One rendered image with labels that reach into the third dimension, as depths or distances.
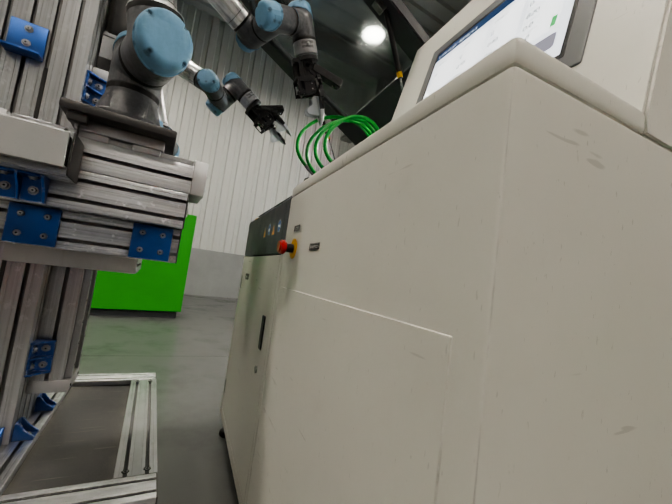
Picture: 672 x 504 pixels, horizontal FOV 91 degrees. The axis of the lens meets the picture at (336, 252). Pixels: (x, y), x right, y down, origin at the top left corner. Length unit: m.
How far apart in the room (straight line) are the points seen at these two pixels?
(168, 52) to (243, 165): 7.30
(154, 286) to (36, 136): 3.71
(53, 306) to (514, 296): 1.12
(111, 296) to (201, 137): 4.69
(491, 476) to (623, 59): 0.53
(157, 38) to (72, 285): 0.69
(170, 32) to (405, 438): 0.87
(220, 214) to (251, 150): 1.70
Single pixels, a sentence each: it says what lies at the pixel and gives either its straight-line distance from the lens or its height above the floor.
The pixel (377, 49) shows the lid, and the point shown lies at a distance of 1.49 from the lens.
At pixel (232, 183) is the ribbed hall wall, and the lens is 8.04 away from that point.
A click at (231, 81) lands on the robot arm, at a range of 1.65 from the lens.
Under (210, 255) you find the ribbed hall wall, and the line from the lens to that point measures 7.74.
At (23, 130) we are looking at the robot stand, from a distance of 0.85.
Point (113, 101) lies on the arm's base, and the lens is 0.99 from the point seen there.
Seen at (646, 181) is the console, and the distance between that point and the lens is 0.53.
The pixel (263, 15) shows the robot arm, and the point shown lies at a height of 1.46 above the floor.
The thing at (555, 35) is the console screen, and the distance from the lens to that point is 0.76.
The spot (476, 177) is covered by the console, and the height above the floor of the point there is 0.85.
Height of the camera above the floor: 0.74
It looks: 5 degrees up
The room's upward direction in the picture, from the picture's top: 8 degrees clockwise
